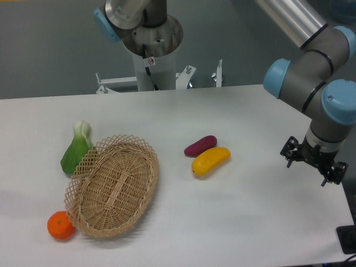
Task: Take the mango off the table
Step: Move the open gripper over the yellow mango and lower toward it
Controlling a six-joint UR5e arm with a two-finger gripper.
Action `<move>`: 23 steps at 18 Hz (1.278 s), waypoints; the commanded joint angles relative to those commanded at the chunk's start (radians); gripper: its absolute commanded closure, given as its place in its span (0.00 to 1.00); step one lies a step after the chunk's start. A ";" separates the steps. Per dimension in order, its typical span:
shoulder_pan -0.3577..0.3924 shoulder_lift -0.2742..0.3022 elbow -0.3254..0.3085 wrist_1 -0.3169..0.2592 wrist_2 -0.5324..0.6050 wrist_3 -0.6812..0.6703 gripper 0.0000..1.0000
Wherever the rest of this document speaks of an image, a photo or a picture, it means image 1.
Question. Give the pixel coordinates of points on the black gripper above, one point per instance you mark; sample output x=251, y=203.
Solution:
x=317, y=156

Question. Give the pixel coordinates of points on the woven wicker basket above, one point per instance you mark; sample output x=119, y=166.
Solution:
x=112, y=186

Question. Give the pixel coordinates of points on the black device at table edge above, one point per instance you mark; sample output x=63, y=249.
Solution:
x=346, y=236

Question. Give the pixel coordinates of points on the purple sweet potato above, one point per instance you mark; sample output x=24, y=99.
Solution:
x=200, y=146

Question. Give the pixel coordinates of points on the green bok choy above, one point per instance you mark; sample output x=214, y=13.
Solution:
x=79, y=146

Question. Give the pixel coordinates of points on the yellow mango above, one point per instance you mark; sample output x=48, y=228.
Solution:
x=209, y=160

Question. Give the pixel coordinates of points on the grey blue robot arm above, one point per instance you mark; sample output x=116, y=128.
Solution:
x=152, y=36

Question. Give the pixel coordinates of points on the orange tangerine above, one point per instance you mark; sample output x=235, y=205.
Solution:
x=59, y=226

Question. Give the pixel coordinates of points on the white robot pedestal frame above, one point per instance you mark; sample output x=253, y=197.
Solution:
x=151, y=74

